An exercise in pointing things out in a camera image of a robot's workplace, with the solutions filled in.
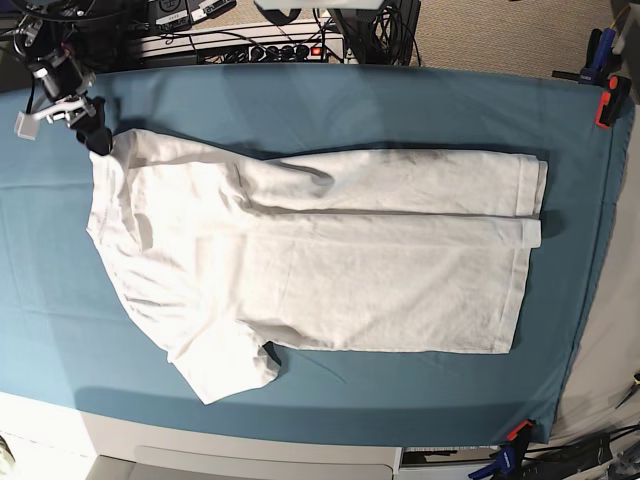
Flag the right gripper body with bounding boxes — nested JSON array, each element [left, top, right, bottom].
[[29, 57, 98, 128]]

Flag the white T-shirt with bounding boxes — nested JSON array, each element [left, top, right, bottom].
[[87, 129, 548, 404]]

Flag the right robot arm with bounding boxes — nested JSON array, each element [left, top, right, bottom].
[[1, 1, 133, 156]]

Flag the black power strip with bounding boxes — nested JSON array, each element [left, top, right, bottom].
[[248, 43, 328, 63]]

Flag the white cabinet under table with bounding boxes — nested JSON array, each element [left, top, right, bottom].
[[81, 412, 400, 479]]

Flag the blue black clamp top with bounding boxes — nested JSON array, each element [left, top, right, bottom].
[[551, 28, 616, 87]]

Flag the blue black clamp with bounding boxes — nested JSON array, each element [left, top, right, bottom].
[[551, 28, 616, 87], [468, 445, 525, 480]]

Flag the orange black clamp bottom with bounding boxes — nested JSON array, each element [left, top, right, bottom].
[[506, 419, 536, 442]]

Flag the orange black clamp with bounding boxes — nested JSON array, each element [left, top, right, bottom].
[[506, 419, 536, 442], [595, 75, 632, 129]]

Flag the blue black clamp bottom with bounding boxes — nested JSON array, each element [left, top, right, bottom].
[[468, 445, 525, 480]]

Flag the orange black clamp top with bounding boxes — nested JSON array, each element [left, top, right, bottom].
[[595, 75, 632, 129]]

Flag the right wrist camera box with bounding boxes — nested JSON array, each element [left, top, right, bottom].
[[14, 111, 41, 141]]

